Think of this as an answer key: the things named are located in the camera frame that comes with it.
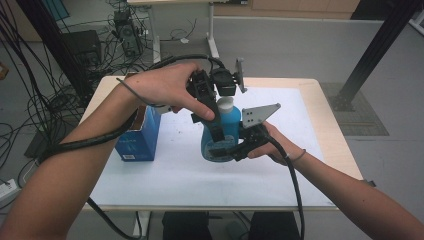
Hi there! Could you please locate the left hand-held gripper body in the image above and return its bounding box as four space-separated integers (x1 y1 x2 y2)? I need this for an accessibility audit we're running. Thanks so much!
185 56 248 118

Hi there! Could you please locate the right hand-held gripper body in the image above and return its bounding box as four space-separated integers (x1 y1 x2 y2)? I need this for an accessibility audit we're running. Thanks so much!
239 102 282 153

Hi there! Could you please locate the blue bottle with white cap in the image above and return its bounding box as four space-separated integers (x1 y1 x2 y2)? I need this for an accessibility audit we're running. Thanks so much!
200 96 242 164

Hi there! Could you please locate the person's right hand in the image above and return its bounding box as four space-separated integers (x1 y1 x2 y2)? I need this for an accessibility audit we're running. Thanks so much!
246 120 307 167

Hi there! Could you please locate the person's left hand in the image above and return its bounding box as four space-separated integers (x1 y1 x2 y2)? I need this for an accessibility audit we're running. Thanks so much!
124 62 217 123

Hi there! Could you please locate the white desk with metal legs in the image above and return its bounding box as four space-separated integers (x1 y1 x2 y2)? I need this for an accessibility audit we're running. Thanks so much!
126 0 249 66

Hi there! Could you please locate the white paper sheet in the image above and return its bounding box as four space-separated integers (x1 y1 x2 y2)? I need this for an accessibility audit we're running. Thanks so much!
89 86 335 208

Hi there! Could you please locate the open blue cardboard box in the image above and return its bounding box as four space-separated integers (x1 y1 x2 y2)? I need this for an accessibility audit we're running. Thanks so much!
114 104 162 163

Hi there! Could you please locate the person's right leg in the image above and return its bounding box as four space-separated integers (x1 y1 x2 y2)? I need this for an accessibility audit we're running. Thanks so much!
248 211 301 240

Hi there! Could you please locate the person's leg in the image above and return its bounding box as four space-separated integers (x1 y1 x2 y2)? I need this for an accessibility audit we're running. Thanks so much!
248 211 301 240
162 211 214 240

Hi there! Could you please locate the person's left leg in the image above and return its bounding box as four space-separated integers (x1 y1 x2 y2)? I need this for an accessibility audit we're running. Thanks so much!
162 211 214 240

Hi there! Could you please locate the light wooden cabinet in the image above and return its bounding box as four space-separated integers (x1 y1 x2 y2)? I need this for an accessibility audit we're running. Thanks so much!
213 0 361 19

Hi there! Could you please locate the black computer tower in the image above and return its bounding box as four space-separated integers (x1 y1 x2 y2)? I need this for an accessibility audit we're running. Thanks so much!
113 9 144 58

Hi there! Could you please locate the white table leg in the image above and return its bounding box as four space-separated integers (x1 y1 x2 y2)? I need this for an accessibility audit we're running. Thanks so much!
133 210 153 240

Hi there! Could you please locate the grey floor mat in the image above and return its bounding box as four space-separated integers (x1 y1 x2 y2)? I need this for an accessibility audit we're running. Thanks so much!
319 82 390 137

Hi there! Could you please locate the black box on floor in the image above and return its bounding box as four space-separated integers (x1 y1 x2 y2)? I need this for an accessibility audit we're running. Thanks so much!
61 29 103 68

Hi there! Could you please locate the black floor plate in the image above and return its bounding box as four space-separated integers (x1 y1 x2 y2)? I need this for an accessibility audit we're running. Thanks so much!
23 123 76 159

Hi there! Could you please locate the teal panel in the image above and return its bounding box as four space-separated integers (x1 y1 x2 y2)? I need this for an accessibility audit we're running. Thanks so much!
41 0 71 22

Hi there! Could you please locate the white power strip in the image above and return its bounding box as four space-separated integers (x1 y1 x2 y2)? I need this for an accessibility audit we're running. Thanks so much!
0 178 19 203

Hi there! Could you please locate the thin grey wrist cord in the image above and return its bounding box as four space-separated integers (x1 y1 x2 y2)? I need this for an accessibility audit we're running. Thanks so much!
288 148 307 163
116 77 158 108

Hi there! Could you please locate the thick black gripper cable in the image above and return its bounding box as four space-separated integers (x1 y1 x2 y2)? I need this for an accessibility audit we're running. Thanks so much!
39 53 228 240
263 131 306 240

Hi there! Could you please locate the black metal frame post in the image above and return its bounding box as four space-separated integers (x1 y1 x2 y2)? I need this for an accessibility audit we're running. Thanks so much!
16 0 91 98
329 0 424 113

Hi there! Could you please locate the bundle of black floor cables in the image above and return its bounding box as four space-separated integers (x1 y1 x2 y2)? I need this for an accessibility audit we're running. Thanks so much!
0 0 201 214

